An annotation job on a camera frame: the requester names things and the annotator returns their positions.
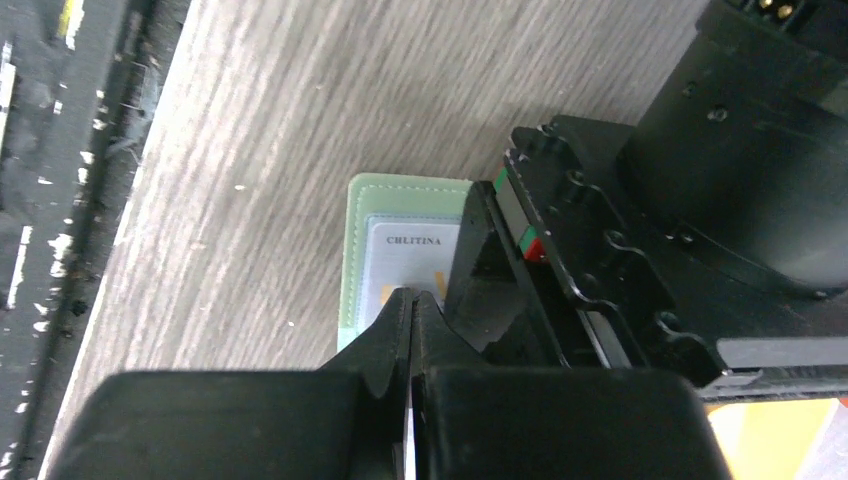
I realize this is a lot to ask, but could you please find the yellow oval tray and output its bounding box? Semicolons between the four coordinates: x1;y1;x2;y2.
706;399;847;479

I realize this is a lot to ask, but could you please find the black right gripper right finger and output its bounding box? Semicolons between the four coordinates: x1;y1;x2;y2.
410;292;731;479

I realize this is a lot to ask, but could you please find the green card holder wallet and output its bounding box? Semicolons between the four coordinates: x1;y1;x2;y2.
337;173;472;351

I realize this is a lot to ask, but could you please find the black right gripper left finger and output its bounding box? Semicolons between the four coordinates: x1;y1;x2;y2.
52;288;412;479

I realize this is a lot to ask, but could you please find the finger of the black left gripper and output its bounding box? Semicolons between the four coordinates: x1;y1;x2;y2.
443;181;570;367

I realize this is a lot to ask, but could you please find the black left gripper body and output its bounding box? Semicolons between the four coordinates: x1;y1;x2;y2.
499;1;847;400

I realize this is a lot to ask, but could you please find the silver Chlitina card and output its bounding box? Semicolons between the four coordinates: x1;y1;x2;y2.
355;215;459;332

